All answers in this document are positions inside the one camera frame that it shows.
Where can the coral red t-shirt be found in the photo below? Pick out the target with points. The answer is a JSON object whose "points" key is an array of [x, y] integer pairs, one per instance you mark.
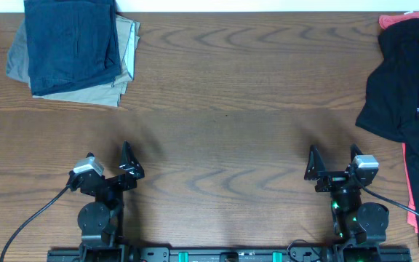
{"points": [[386, 21]]}

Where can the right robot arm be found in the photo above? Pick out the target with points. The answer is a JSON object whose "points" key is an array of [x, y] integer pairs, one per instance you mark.
{"points": [[360, 226]]}

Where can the black t-shirt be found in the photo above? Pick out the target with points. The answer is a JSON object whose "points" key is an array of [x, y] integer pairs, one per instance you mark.
{"points": [[391, 109]]}

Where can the folded khaki garment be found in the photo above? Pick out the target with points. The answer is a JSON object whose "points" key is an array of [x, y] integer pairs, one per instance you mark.
{"points": [[105, 94]]}

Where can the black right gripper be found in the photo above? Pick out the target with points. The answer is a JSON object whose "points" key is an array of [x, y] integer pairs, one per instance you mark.
{"points": [[331, 179]]}

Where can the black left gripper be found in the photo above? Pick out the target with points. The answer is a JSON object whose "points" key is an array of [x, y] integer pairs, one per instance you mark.
{"points": [[129, 183]]}

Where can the folded navy blue garment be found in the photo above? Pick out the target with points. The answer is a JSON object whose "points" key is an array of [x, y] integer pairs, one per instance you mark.
{"points": [[72, 44]]}

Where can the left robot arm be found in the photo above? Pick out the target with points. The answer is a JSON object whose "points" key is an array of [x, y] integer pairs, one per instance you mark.
{"points": [[101, 221]]}

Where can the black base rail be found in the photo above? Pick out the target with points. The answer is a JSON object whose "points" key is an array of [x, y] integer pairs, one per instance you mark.
{"points": [[294, 253]]}

